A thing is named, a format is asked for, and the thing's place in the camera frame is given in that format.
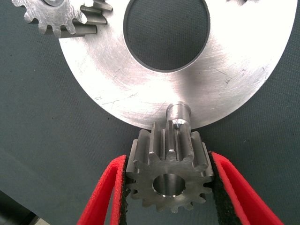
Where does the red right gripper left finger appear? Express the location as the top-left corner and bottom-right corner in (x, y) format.
(76, 154), (129, 225)

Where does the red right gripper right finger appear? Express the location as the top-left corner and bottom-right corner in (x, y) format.
(208, 151), (285, 225)

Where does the small steel planetary gear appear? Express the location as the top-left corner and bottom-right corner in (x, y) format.
(125, 119), (215, 214)
(11, 0), (113, 38)

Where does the round metal carrier plate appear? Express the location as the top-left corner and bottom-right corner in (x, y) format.
(58, 0), (298, 131)

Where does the dark grey table cloth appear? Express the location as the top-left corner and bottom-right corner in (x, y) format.
(0, 0), (300, 225)

